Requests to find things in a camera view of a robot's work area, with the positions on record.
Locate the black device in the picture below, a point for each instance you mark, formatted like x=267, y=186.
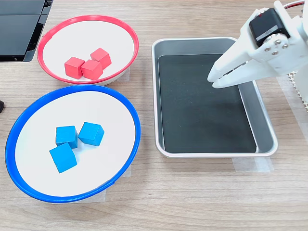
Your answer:
x=16, y=31

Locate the steel tray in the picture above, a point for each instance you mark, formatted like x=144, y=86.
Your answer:
x=264, y=125

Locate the blue cube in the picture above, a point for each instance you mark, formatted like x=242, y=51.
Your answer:
x=65, y=134
x=63, y=158
x=90, y=133

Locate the red-rimmed white plate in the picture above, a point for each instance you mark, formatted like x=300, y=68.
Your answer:
x=108, y=36

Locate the black tray mat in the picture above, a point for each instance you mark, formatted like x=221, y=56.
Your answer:
x=204, y=120

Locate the pale perforated base plate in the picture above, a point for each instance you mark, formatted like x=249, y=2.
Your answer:
x=291, y=77

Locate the small black object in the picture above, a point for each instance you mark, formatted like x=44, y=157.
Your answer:
x=1, y=107

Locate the red cube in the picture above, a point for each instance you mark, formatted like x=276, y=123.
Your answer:
x=73, y=67
x=91, y=69
x=101, y=56

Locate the blue-rimmed white plate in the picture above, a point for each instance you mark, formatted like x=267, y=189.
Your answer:
x=113, y=108

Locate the clear tape strip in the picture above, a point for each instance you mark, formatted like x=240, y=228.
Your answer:
x=124, y=74
x=252, y=164
x=96, y=196

